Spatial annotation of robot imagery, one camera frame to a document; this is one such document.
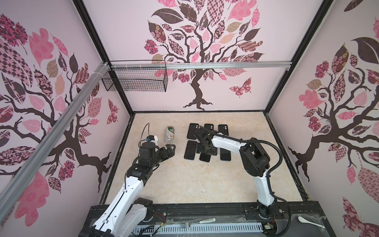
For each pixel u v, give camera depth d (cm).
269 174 55
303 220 71
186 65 93
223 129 110
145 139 70
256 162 53
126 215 55
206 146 73
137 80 122
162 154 70
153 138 72
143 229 72
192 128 111
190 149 98
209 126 110
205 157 94
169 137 98
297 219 71
